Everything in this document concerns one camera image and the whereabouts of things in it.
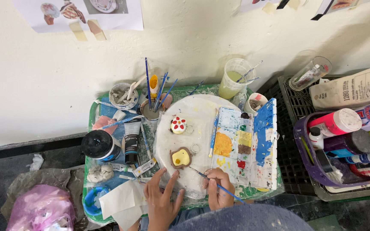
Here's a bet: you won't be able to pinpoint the person's right hand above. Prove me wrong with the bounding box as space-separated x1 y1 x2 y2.
203 168 236 211

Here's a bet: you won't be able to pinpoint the person's left hand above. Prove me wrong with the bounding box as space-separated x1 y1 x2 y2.
143 167 185 230

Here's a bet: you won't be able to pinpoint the thin blue paintbrush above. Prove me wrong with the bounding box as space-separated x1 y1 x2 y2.
189 166 245 204

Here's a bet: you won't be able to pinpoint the brown yellow clay charm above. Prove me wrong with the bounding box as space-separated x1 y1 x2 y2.
170 147 192 170

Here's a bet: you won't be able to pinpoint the white round work board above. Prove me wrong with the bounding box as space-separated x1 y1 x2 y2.
154 94 247 200

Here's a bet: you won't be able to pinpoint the paint-stained palette box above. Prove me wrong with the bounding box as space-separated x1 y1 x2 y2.
211 98 278 191

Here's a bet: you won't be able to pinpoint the person's blue grey trousers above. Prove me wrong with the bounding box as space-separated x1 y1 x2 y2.
169 203 315 231

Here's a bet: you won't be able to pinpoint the person's striped shirt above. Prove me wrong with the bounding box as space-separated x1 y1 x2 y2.
140 206 212 231

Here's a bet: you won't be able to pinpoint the white red flower clay charm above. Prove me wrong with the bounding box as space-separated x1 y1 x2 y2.
170 116 187 135

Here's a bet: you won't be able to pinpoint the small white paint tube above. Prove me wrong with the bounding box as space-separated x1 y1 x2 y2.
133 157 157 178
109 163 134 173

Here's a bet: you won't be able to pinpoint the small clear bottle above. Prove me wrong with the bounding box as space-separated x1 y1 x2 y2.
233 91 248 111

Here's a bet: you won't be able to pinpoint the small white cup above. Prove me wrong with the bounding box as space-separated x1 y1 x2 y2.
243 93 269 115

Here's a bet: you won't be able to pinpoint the black plastic crate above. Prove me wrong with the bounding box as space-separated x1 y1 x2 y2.
257 75 370 202

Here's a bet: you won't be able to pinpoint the purple plastic basket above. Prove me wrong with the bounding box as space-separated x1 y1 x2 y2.
293 111 370 188

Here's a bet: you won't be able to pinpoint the metal brush can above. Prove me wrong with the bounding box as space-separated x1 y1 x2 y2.
139 98 166 123

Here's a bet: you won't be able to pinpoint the black white paint tube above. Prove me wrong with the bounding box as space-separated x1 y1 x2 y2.
123 119 142 165

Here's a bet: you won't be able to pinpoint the plastic cup of yellowish water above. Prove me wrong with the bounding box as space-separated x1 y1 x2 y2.
218 58 257 100

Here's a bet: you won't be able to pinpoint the white paper tissue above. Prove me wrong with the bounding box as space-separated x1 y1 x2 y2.
98 179 149 230

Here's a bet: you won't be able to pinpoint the small white bottle black cap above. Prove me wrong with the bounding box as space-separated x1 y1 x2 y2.
309 127 324 151

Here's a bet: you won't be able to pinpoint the blue paint-smeared brush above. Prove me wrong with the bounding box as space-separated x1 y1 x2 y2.
98 115 144 131

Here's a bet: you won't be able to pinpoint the yellow paint tube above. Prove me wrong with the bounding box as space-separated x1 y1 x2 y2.
149 74 159 99

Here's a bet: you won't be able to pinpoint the long brush in water cup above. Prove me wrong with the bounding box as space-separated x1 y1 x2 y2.
236 60 263 83

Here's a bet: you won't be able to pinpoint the white clay lump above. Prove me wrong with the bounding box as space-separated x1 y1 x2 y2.
87 164 115 184

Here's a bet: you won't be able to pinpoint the tall blue paintbrush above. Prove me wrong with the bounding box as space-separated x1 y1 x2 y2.
145 57 152 110

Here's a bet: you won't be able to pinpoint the black paint jar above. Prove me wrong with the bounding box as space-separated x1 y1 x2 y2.
81 130 122 163

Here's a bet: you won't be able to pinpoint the wooden stick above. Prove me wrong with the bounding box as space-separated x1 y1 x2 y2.
126 75 147 101

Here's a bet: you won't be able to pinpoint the white bowl with paste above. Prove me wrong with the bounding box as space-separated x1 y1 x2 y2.
109 82 139 111

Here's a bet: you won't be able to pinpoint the pink paint bottle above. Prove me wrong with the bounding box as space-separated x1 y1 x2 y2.
307 108 363 138

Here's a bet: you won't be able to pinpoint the blue white round dish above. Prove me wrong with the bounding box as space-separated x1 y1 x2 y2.
82 186 111 216

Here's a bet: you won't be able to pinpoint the green plastic tray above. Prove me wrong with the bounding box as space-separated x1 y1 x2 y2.
82 84 284 224

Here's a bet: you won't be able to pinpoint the purple paint bottle black cap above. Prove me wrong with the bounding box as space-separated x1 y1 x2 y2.
323 129 370 158

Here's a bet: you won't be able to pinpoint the clear plastic tumbler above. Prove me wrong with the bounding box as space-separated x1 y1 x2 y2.
289 56 333 92

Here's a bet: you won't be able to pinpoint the blue white paint bottle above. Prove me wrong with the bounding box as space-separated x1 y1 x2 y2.
345 144 370 164

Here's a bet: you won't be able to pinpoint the white printed paper bag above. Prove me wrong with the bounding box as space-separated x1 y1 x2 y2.
309 62 370 111

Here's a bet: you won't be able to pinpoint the pink plastic bag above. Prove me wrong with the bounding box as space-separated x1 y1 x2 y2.
6 184 76 231

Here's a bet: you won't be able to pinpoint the grey plastic bag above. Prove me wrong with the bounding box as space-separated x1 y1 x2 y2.
1 166 87 226

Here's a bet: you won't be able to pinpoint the crumpled white tissue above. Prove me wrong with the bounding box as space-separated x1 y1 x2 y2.
27 154 44 171

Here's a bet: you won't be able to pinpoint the reference picture sheet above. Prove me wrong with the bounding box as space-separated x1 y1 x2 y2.
11 0 144 33

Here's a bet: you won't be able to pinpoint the beige tape strip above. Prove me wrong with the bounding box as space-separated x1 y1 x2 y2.
68 21 88 42
87 19 107 41

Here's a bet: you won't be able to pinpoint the taped paper sheet black edge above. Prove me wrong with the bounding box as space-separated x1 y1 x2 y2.
311 0 370 21

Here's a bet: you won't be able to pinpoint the blue white handled brush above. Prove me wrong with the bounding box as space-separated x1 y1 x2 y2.
208 109 219 158

